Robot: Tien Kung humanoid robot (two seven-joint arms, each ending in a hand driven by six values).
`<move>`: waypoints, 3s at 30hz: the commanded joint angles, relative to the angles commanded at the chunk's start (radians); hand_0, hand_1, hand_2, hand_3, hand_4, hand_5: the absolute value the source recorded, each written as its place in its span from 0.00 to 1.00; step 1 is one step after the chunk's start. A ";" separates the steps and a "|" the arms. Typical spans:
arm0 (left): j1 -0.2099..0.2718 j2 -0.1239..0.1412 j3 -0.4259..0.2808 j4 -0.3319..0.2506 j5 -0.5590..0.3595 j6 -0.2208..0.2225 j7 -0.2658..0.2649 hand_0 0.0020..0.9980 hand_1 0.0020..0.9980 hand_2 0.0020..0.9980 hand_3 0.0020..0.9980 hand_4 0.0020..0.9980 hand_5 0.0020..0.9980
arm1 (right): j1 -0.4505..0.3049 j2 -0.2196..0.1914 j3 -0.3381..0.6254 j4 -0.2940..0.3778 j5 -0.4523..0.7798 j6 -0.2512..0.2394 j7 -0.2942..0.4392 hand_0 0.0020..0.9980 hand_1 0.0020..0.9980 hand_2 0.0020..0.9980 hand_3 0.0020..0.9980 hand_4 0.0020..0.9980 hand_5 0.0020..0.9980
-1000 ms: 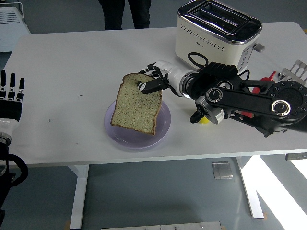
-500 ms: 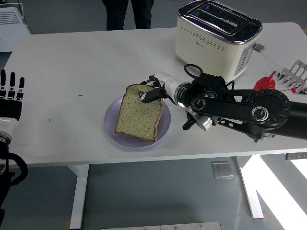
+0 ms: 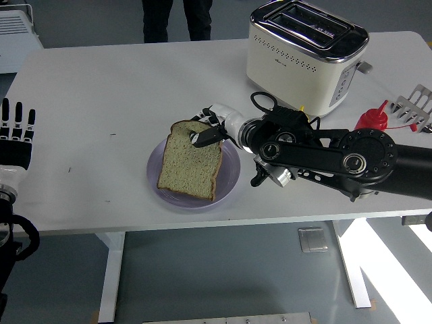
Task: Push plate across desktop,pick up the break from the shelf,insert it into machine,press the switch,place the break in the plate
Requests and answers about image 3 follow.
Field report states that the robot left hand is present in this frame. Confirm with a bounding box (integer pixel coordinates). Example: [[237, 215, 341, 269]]
[[0, 97, 36, 196]]

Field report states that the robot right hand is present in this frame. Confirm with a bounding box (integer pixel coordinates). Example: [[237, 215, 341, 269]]
[[188, 103, 246, 149]]

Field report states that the purple plastic plate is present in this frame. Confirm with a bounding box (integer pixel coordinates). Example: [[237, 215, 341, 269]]
[[146, 136, 241, 212]]

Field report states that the slice of brown bread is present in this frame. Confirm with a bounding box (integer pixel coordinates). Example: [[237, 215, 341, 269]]
[[157, 120, 224, 203]]

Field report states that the cream toaster with chrome top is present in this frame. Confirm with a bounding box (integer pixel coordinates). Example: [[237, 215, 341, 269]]
[[245, 0, 374, 119]]

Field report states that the white slatted heater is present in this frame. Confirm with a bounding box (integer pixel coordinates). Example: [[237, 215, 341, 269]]
[[0, 3, 45, 74]]

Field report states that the person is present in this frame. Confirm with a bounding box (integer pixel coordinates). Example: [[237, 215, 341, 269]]
[[141, 0, 213, 43]]

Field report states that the red squeeze bottle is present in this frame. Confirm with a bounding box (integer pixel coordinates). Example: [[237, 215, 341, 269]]
[[354, 100, 418, 132]]

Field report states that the silver floor socket cover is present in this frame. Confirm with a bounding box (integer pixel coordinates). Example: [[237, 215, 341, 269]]
[[298, 226, 329, 253]]

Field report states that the white table leg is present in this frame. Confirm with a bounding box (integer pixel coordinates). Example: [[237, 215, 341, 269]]
[[95, 232, 126, 323], [330, 219, 377, 308]]

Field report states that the metal toast rack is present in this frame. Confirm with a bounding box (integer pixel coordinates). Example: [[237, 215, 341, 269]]
[[391, 84, 432, 133]]

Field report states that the grey table control panel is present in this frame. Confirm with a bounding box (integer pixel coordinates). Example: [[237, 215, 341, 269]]
[[401, 215, 429, 226]]

